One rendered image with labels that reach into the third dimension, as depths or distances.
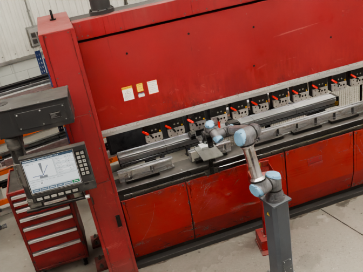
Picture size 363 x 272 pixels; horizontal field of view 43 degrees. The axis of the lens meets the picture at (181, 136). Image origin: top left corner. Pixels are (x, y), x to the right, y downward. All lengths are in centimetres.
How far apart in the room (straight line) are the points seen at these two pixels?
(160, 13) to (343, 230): 259
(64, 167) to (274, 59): 201
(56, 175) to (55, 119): 41
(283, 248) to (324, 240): 70
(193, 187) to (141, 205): 49
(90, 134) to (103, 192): 53
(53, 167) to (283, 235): 187
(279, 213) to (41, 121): 189
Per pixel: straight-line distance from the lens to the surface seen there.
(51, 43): 339
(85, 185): 334
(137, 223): 417
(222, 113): 405
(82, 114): 354
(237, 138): 339
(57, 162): 325
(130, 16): 361
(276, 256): 396
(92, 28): 359
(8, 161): 545
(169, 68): 378
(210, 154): 396
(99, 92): 372
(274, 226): 376
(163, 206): 414
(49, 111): 313
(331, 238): 455
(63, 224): 439
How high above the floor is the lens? 287
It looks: 25 degrees down
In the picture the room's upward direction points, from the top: 10 degrees counter-clockwise
